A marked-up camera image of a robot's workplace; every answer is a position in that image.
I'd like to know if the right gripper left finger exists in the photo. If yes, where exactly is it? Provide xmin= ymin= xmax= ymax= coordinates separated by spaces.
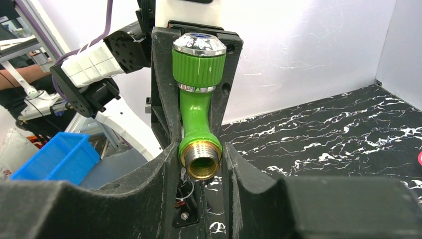
xmin=0 ymin=142 xmax=180 ymax=239

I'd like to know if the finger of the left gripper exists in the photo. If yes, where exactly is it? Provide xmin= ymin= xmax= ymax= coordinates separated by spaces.
xmin=209 ymin=31 xmax=243 ymax=137
xmin=151 ymin=27 xmax=182 ymax=149

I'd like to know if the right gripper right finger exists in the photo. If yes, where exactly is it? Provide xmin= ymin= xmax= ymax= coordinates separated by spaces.
xmin=221 ymin=143 xmax=422 ymax=239

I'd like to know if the green water faucet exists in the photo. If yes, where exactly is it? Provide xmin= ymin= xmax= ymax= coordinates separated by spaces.
xmin=172 ymin=32 xmax=226 ymax=181

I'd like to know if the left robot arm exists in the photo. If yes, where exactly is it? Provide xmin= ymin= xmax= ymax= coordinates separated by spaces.
xmin=51 ymin=21 xmax=243 ymax=161

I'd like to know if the blue plastic bin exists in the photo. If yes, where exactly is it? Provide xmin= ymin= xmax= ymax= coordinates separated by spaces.
xmin=10 ymin=132 xmax=101 ymax=185

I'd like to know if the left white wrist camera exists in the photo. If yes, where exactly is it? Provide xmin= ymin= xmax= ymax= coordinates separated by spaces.
xmin=155 ymin=0 xmax=223 ymax=29

